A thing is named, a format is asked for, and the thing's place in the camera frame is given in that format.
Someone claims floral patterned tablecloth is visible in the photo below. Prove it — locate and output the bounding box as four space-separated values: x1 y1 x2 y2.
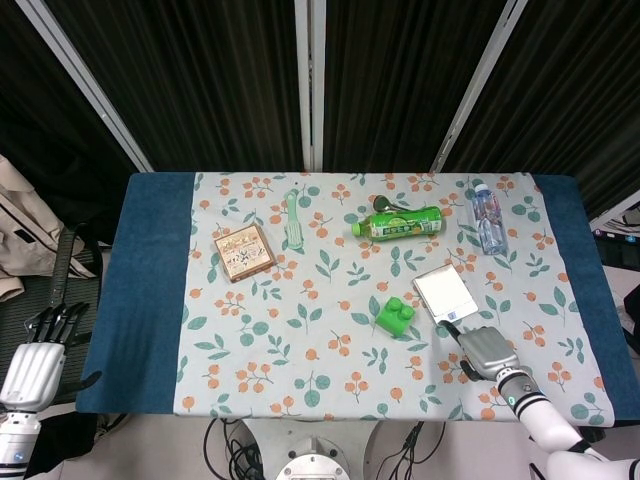
172 171 617 424

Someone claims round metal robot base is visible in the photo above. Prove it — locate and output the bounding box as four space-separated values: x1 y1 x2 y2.
244 418 387 480

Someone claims clear water bottle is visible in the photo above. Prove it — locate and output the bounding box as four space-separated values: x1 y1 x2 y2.
470 182 509 256

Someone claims small silver digital scale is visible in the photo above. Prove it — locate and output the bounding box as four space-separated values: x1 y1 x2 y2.
411 265 480 324

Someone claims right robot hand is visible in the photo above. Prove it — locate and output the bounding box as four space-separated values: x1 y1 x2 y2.
439 322 521 384

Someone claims brown patterned square box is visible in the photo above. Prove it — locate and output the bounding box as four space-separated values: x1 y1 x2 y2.
213 224 276 284

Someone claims light green plastic comb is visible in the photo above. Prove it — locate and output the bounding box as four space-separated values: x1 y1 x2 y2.
283 189 305 251

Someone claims green plastic toy block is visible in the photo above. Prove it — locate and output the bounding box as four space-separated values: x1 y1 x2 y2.
375 296 417 340

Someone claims black cable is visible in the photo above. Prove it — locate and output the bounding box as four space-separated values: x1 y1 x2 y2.
203 418 266 480
372 420 446 480

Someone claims green tea bottle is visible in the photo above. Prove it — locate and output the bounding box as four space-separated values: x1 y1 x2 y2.
350 204 446 244

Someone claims blue table cover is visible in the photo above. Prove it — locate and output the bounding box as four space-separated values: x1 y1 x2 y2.
74 171 634 429

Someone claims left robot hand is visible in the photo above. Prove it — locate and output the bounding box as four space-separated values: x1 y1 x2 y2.
0 301 101 409

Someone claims white partition frame post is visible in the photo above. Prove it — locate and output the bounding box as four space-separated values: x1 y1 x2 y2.
13 0 154 174
293 0 327 172
428 0 525 174

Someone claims beige bag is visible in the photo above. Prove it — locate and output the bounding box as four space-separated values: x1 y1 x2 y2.
0 154 99 301

